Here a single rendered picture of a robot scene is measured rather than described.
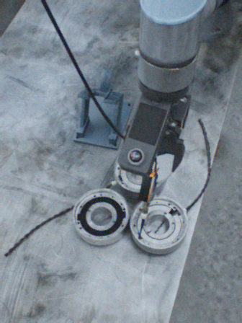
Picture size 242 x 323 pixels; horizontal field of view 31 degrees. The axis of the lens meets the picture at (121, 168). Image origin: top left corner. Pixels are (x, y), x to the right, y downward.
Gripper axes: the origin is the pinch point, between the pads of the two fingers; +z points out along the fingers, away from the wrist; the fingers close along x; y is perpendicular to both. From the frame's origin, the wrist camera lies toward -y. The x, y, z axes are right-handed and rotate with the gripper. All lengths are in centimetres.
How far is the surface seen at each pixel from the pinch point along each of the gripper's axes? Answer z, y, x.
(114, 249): 13.9, -7.4, 3.7
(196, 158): 10.1, 16.2, -5.7
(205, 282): 89, 31, -18
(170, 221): 9.7, -0.6, -4.8
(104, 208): 10.7, -1.3, 7.8
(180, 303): 90, 21, -11
